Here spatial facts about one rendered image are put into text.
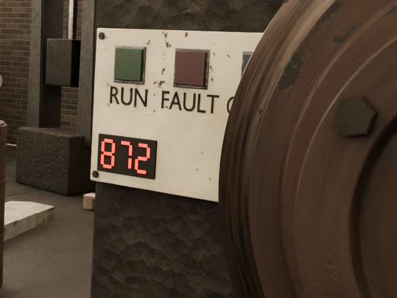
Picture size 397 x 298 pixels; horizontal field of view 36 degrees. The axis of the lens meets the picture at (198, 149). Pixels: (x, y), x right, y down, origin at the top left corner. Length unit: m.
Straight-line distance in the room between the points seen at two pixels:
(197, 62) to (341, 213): 0.32
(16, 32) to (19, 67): 0.49
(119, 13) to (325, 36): 0.35
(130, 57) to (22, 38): 8.45
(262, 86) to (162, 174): 0.24
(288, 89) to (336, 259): 0.14
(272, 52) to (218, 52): 0.17
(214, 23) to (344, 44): 0.27
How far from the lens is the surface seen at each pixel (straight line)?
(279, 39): 0.49
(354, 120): 0.37
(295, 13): 0.49
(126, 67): 0.71
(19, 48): 9.17
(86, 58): 5.82
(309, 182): 0.39
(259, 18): 0.66
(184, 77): 0.67
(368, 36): 0.43
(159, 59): 0.69
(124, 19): 0.75
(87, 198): 5.30
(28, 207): 4.91
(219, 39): 0.66
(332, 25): 0.46
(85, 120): 5.83
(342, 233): 0.39
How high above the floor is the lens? 1.20
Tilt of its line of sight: 7 degrees down
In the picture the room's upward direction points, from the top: 4 degrees clockwise
